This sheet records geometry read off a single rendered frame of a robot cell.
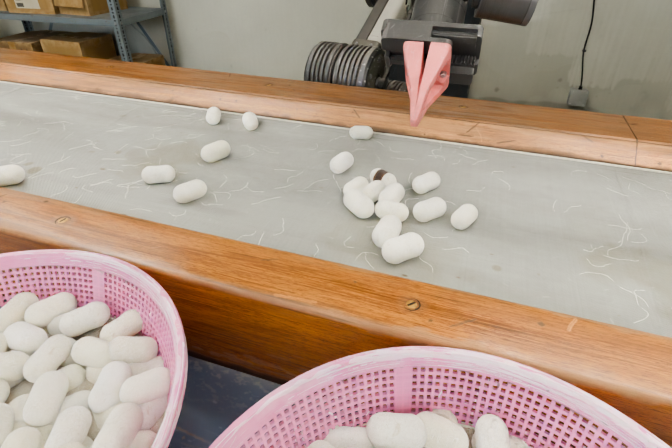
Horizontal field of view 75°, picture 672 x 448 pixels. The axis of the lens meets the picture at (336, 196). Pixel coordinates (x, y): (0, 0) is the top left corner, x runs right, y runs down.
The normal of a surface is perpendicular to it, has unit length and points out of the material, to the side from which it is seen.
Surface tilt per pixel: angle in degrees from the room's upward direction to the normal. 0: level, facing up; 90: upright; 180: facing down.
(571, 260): 0
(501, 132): 45
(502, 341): 0
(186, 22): 90
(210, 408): 0
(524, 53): 90
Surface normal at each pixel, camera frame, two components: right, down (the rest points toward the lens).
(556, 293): 0.00, -0.85
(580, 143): -0.22, -0.25
